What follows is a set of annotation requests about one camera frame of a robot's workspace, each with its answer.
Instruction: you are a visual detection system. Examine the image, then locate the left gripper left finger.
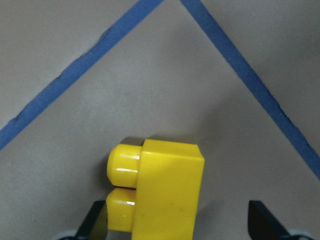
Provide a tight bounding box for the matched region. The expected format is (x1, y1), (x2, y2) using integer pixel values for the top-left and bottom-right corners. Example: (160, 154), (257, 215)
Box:
(74, 200), (108, 240)

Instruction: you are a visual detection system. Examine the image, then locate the yellow toy block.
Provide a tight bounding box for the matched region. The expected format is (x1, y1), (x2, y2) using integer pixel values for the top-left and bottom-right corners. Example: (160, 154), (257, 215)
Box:
(106, 139), (205, 240)

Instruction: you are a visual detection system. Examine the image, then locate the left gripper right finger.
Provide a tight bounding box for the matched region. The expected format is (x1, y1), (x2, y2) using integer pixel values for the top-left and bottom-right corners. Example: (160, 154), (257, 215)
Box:
(248, 200), (292, 240)

